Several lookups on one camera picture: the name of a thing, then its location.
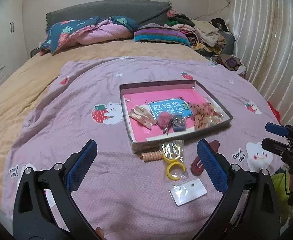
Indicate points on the white wardrobe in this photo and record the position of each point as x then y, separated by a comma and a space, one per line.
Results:
13, 52

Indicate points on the bobby pins blue card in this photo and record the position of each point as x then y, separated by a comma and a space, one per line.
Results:
178, 123

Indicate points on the red bag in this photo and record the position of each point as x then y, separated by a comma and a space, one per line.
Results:
275, 112

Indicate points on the pink beige claw clip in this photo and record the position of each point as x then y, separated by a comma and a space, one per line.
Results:
141, 118

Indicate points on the dark cardboard tray box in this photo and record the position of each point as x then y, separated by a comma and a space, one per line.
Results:
173, 84

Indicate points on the tan bed sheet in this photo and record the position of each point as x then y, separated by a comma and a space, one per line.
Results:
22, 91

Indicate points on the white earring card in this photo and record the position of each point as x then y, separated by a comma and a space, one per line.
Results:
187, 192

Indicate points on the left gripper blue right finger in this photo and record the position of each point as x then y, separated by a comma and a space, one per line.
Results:
212, 166

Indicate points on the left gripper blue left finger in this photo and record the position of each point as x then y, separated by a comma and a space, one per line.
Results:
78, 164

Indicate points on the navy pink folded duvet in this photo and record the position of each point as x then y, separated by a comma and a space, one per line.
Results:
71, 33

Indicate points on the clear beige claw clip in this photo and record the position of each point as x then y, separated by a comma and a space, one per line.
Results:
144, 110

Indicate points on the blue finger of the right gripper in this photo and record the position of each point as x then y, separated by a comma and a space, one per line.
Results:
275, 147
276, 129

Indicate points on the purple cartoon quilt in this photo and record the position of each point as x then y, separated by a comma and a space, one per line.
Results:
126, 197

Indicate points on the beige mesh dotted bow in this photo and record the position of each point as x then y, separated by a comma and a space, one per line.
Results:
202, 114

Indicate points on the white striped curtain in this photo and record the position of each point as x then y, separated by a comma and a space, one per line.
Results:
263, 30

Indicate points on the pile of clothes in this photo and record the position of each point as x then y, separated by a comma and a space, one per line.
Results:
210, 39

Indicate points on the left hand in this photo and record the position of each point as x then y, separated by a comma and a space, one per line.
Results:
100, 233

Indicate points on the green blanket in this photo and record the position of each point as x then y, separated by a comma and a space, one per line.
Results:
283, 184

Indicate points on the striped purple teal pillow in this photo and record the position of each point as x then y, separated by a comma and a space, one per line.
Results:
160, 34

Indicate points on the grey headboard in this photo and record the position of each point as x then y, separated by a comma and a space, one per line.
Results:
142, 11

